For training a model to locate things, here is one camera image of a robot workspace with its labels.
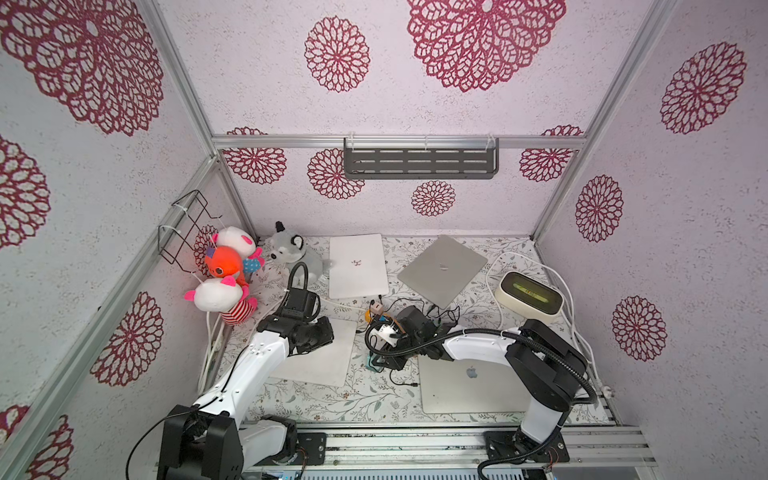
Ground orange power strip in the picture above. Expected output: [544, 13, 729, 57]
[364, 300, 395, 324]

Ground white plush striped legs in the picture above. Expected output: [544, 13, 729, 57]
[183, 275, 259, 325]

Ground grey metal wall shelf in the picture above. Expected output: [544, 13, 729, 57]
[342, 137, 499, 181]

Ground silver apple laptop front right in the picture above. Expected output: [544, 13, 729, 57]
[418, 356, 531, 414]

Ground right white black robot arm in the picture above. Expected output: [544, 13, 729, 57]
[364, 319, 599, 479]

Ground teal charger plug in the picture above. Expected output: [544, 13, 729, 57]
[374, 325, 401, 348]

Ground white pink plush upper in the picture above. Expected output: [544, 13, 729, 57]
[212, 226, 262, 260]

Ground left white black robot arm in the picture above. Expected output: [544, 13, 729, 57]
[154, 287, 334, 479]

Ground black charger cable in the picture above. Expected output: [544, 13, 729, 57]
[364, 293, 463, 388]

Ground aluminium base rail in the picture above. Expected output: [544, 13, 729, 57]
[152, 424, 658, 480]

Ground silver laptop rear right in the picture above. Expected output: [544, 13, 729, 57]
[398, 236, 487, 309]

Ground grey husky plush toy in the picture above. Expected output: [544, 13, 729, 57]
[268, 221, 330, 286]

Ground cream box with green display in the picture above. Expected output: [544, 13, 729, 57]
[494, 271, 564, 323]

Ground white laptop front left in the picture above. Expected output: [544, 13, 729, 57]
[271, 318, 357, 387]

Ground white laptop with red logo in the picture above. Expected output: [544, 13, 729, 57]
[328, 234, 389, 300]

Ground black wire wall basket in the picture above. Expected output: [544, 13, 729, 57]
[156, 190, 225, 278]

